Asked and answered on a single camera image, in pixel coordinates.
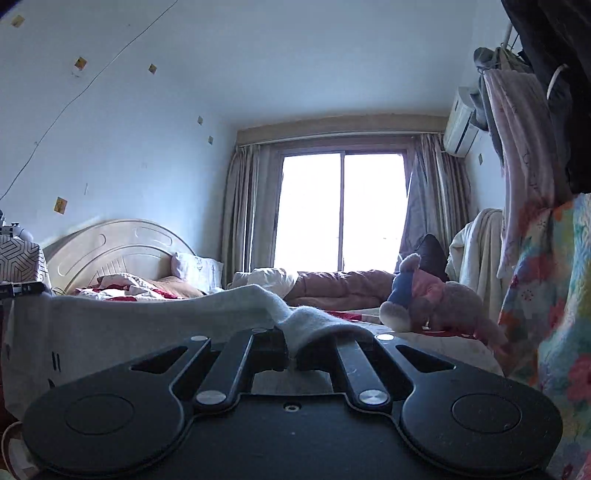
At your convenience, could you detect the white pillow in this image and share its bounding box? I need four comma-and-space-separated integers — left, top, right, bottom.
171, 251, 225, 295

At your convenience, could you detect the grey hanging garment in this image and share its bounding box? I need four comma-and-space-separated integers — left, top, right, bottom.
470, 45, 509, 163

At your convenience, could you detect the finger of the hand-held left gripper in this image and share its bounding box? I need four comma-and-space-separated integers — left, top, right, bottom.
0, 281, 47, 299

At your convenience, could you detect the beige curtain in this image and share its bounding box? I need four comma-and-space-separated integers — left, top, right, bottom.
221, 142, 279, 288
396, 133, 472, 274

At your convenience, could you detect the window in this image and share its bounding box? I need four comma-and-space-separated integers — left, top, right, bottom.
271, 147, 413, 274

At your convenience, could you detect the thin wall cable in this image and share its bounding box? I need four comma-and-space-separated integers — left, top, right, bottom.
0, 0, 180, 200

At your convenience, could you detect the pink hanging garment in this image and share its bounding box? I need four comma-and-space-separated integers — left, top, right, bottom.
481, 68, 556, 278

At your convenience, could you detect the white clothes hanger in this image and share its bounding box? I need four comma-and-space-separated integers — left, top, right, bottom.
546, 64, 570, 101

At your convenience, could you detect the dark cushion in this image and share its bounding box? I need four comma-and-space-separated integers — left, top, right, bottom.
414, 233, 450, 283

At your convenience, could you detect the floral blanket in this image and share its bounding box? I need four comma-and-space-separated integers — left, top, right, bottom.
495, 193, 591, 480

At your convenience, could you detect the bear printed bed sheet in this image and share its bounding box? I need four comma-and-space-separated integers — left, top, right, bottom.
74, 286, 506, 377

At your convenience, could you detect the white crumpled cloth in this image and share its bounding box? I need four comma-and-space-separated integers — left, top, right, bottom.
230, 267, 299, 297

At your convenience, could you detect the wooden curtain box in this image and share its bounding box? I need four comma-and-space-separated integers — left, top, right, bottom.
235, 113, 452, 147

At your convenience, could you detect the grey plush toy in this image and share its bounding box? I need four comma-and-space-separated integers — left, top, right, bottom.
379, 252, 509, 348

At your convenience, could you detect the wooden headboard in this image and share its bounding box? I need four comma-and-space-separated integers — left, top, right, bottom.
44, 219, 197, 296

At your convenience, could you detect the brown quilt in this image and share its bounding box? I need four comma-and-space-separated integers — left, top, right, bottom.
286, 269, 403, 311

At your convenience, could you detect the patterned white box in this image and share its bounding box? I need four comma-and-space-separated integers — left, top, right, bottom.
0, 237, 45, 284

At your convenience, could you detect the dark hanging garment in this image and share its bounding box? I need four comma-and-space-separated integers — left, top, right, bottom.
500, 0, 591, 195

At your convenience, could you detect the crumpled pink quilt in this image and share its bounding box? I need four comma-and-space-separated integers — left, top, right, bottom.
75, 272, 207, 302

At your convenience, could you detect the white air conditioner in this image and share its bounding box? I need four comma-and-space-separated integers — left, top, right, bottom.
442, 85, 484, 156

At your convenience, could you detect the cream draped blanket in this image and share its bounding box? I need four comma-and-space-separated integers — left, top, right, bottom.
444, 208, 507, 320

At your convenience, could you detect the white fleece garment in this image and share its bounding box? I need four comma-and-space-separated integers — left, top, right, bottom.
0, 284, 372, 418

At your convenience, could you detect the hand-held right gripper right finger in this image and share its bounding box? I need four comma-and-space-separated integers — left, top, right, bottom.
295, 333, 457, 412

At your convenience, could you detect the white device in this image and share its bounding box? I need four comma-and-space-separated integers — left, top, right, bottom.
0, 220, 36, 241

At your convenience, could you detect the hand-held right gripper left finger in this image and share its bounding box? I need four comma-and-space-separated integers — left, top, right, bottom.
129, 328, 290, 414

